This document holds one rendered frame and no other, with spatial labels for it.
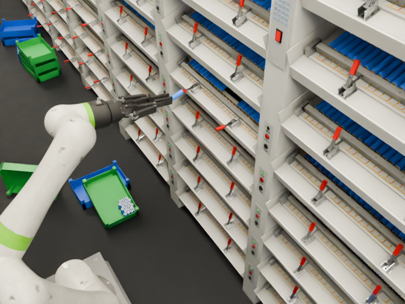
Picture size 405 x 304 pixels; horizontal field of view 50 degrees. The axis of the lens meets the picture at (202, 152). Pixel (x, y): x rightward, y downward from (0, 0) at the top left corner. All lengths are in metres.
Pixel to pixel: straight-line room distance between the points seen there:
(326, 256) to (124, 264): 1.16
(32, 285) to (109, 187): 1.36
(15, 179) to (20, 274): 1.54
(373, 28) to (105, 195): 1.89
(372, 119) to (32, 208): 0.91
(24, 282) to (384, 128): 0.97
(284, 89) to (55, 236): 1.65
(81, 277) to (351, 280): 0.92
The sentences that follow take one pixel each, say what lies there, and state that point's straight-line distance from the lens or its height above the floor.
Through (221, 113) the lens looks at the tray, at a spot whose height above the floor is 0.91.
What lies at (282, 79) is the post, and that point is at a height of 1.25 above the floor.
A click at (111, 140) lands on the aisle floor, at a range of 2.97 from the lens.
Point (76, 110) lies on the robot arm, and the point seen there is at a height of 1.11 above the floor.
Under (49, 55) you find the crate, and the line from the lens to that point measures 3.62.
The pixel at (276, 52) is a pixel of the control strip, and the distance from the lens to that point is 1.21.
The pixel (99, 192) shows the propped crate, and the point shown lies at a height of 0.08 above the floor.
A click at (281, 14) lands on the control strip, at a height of 1.43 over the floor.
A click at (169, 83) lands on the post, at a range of 1.92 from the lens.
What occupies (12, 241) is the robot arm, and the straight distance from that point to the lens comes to 1.33.
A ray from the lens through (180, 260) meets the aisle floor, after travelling 2.29.
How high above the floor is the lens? 1.92
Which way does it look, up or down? 43 degrees down
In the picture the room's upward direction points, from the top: 1 degrees counter-clockwise
